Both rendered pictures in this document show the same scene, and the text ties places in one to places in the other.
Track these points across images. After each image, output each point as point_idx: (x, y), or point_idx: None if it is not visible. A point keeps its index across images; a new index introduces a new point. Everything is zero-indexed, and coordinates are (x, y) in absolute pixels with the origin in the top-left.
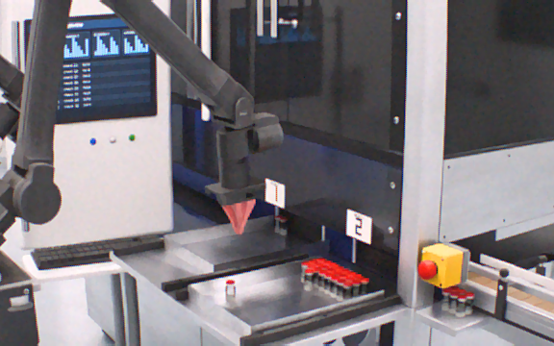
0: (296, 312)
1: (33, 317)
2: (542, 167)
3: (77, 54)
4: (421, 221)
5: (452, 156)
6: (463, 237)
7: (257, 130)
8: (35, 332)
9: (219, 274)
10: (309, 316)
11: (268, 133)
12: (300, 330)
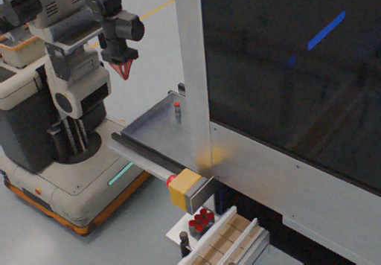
0: (170, 144)
1: (65, 63)
2: (364, 214)
3: None
4: (193, 150)
5: (219, 123)
6: (239, 191)
7: (116, 24)
8: (67, 70)
9: None
10: (151, 149)
11: (121, 30)
12: (139, 152)
